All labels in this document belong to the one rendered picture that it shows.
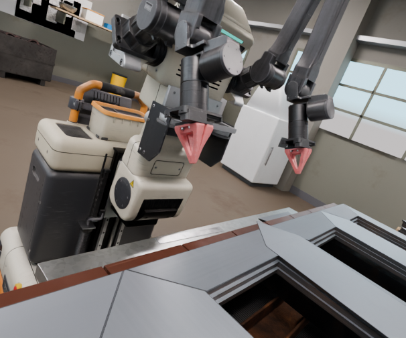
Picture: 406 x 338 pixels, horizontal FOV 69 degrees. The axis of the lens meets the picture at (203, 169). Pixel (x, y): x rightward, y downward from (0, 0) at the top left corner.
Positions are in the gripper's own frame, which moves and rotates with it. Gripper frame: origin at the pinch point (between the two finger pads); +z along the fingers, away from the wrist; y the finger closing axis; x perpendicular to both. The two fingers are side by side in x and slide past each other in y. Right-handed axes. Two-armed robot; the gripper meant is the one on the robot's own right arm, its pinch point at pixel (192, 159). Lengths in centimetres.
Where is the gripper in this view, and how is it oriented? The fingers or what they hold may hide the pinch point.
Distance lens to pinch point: 57.8
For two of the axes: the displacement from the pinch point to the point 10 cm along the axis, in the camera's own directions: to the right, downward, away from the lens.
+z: -0.2, 10.0, -0.6
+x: -7.1, 0.3, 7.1
